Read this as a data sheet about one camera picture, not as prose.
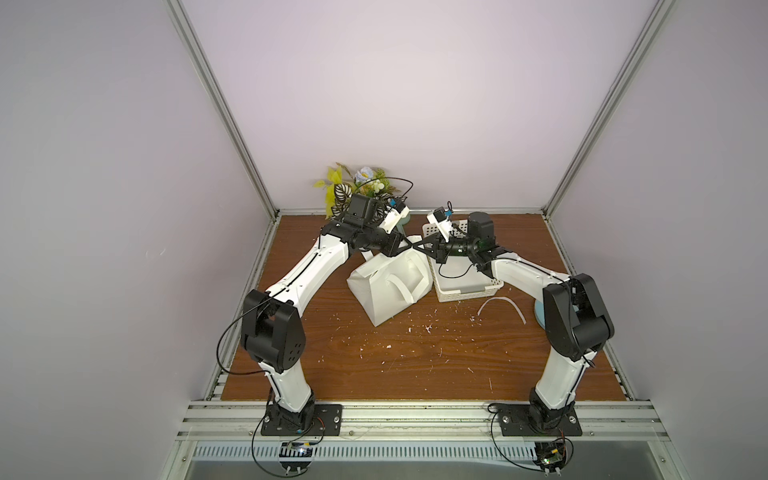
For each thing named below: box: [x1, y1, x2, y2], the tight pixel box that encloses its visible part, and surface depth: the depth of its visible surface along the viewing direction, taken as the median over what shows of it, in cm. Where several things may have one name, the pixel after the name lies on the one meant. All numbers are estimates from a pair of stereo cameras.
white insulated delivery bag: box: [346, 236, 434, 327], surface depth 80 cm
